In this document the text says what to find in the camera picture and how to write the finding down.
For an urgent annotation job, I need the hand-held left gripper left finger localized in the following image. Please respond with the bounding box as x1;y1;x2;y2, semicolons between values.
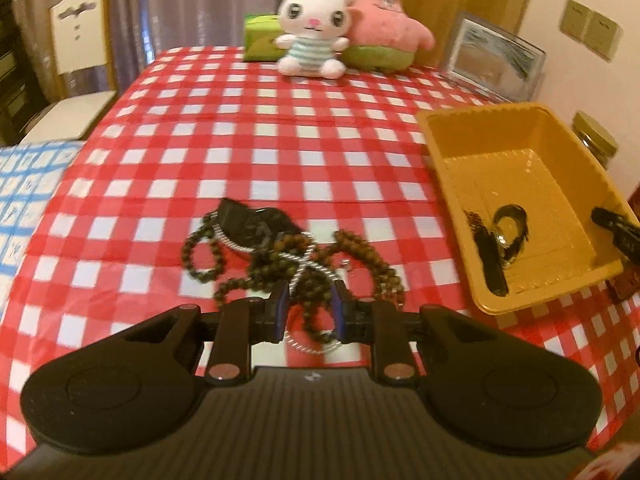
122;280;291;386

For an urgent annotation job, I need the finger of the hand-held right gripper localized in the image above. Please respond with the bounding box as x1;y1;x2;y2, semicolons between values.
591;206;640;261

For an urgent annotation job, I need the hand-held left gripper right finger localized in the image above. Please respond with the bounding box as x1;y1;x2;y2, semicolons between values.
330;280;501;386

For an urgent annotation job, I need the silver chain necklace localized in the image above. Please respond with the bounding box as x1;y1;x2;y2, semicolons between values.
212;210;346;356

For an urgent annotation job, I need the orange plastic tray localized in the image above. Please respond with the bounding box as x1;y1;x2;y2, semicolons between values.
416;102;640;316

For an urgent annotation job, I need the black hair claw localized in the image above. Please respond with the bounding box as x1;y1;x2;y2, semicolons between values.
219;198;306;252

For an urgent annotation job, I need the black wristwatch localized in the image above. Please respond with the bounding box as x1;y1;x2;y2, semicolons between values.
491;203;530;267

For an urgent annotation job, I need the long dark bead necklace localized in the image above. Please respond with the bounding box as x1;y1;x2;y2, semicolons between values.
182;212;341;341

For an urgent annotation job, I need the peanut jar with gold lid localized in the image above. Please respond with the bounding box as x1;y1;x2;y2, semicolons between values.
571;110;620;172

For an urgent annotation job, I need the red checked tablecloth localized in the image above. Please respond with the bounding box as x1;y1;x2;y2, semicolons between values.
0;45;640;466

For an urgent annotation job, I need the framed picture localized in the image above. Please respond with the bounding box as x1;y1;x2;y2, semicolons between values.
440;11;546;106

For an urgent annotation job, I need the white rabbit plush toy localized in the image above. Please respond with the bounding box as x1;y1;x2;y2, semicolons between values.
275;0;358;80

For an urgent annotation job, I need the green tissue box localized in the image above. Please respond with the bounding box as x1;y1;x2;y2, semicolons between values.
243;14;287;63

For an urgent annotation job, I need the blue checked cloth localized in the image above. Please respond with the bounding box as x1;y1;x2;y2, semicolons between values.
0;140;86;286

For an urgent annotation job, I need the pink starfish plush toy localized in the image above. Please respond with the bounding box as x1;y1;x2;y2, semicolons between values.
345;0;435;72

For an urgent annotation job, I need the grey patterned curtain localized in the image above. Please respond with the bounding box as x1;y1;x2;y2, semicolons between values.
15;0;333;101

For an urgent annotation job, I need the white wooden chair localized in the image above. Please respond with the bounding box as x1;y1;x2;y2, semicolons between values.
22;0;121;143

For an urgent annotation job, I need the dark storage rack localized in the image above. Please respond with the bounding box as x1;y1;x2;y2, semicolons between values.
0;0;43;146

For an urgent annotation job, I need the beige wall switch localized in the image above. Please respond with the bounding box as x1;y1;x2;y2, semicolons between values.
587;10;624;62
560;0;596;43

